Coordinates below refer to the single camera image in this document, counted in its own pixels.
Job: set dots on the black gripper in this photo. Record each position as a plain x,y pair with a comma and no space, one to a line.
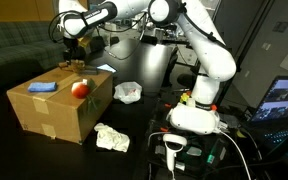
73,50

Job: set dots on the brown plush toy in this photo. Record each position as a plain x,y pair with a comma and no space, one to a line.
75,66

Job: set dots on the white plastic bag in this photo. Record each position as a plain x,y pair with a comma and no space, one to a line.
128,92

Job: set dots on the dark grey eraser block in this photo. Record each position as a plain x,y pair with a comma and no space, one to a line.
90,71

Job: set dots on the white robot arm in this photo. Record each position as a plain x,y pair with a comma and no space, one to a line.
216,62

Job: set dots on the large cardboard box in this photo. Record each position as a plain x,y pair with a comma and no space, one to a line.
59,114

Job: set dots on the tablet with lit screen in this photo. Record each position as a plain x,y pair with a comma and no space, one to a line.
107,67

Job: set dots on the red apple toy with leaves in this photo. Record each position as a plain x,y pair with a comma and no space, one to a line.
83,89

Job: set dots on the blue sponge cloth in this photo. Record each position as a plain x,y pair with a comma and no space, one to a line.
42,87

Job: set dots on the green plaid sofa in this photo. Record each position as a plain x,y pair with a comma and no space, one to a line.
26,50

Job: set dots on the white crumpled cloth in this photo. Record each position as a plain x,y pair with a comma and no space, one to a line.
110,139

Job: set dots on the white VR headset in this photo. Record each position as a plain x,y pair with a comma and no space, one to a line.
201,122

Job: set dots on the white VR controller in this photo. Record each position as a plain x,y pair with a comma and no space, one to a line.
174,143

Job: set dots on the open laptop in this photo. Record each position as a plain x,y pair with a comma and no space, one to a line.
268,123

